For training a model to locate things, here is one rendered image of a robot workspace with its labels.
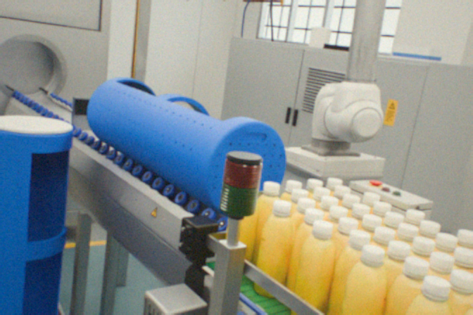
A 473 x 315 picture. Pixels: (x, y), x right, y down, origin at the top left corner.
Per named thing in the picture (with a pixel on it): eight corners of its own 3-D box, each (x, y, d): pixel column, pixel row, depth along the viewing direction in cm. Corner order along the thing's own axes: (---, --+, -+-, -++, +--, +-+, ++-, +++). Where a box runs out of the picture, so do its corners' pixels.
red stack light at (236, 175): (244, 176, 95) (248, 155, 94) (267, 188, 90) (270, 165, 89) (215, 178, 91) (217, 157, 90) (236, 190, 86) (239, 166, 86)
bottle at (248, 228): (256, 268, 133) (267, 193, 128) (239, 276, 127) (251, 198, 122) (233, 258, 137) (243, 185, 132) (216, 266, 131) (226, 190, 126)
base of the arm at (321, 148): (333, 147, 229) (334, 134, 228) (362, 157, 209) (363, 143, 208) (295, 147, 223) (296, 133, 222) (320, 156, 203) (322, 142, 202)
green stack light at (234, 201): (241, 203, 96) (244, 177, 95) (262, 215, 91) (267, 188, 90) (211, 206, 93) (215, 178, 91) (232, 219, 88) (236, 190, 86)
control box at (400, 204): (367, 211, 158) (373, 178, 156) (425, 237, 143) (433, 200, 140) (343, 214, 152) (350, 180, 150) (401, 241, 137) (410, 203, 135)
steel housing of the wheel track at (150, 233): (55, 150, 329) (58, 95, 321) (281, 327, 161) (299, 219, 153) (3, 151, 312) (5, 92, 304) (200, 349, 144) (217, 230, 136)
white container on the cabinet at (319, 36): (319, 48, 408) (323, 28, 404) (333, 49, 395) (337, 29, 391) (303, 46, 400) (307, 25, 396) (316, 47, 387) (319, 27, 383)
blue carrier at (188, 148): (148, 147, 228) (157, 80, 222) (278, 216, 160) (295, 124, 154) (82, 145, 211) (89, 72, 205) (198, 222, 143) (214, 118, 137)
